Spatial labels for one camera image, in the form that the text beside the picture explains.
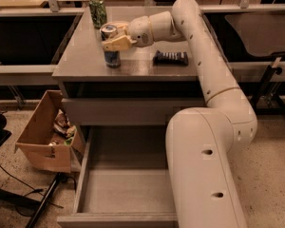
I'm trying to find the black floor cable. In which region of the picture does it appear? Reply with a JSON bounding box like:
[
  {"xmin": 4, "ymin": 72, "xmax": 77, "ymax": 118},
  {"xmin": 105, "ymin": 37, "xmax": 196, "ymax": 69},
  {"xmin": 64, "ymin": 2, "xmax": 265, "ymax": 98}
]
[{"xmin": 0, "ymin": 157, "xmax": 78, "ymax": 219}]

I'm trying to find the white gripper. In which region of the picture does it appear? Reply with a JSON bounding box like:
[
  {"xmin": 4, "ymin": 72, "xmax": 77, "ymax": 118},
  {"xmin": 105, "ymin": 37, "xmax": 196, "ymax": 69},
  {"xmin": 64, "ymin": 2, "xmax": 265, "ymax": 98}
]
[{"xmin": 102, "ymin": 16, "xmax": 154, "ymax": 51}]

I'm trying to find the green soda can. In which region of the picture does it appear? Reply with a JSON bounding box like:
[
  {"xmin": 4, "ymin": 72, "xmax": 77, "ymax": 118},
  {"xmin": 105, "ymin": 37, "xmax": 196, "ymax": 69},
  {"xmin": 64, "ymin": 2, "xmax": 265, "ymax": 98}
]
[{"xmin": 89, "ymin": 0, "xmax": 107, "ymax": 29}]

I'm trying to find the dark blue snack packet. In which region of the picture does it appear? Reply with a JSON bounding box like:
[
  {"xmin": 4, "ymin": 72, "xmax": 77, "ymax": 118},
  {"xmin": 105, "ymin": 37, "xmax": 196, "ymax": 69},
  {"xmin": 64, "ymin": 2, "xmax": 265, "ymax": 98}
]
[{"xmin": 153, "ymin": 50, "xmax": 188, "ymax": 66}]

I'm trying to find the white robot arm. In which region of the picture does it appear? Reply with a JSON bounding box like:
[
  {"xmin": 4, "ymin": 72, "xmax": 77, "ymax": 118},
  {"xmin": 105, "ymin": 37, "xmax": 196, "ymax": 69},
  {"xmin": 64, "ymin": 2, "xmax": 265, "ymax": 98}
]
[{"xmin": 102, "ymin": 0, "xmax": 257, "ymax": 228}]

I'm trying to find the grey top drawer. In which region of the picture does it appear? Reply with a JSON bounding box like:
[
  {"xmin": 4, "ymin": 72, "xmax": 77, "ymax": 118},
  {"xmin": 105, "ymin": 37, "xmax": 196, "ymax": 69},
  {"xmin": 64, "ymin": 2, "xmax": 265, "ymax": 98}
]
[{"xmin": 62, "ymin": 98, "xmax": 204, "ymax": 126}]

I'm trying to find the black tripod leg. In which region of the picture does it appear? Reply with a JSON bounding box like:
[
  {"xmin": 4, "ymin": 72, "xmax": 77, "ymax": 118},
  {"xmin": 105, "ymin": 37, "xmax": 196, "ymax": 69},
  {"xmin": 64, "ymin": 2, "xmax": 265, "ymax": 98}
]
[{"xmin": 25, "ymin": 173, "xmax": 66, "ymax": 228}]

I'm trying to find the grey drawer cabinet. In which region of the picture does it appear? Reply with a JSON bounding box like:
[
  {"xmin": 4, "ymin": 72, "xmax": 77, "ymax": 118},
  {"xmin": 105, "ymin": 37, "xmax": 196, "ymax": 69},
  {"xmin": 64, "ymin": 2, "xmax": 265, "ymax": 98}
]
[{"xmin": 53, "ymin": 7, "xmax": 205, "ymax": 133}]

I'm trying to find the blue silver redbull can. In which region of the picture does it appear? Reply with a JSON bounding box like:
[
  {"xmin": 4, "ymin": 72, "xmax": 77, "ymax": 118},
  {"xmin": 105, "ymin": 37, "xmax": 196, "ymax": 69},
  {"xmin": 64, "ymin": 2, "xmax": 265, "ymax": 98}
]
[{"xmin": 100, "ymin": 24, "xmax": 121, "ymax": 68}]

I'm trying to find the open grey middle drawer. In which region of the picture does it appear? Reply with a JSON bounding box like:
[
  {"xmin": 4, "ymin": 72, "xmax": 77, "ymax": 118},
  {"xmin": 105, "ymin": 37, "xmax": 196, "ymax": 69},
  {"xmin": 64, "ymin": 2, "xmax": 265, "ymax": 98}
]
[{"xmin": 57, "ymin": 126, "xmax": 179, "ymax": 228}]

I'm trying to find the cardboard box with trash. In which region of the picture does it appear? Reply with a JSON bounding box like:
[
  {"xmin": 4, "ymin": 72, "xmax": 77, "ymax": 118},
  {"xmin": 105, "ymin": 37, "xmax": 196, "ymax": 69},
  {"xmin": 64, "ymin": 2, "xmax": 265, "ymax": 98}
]
[{"xmin": 15, "ymin": 90, "xmax": 85, "ymax": 173}]

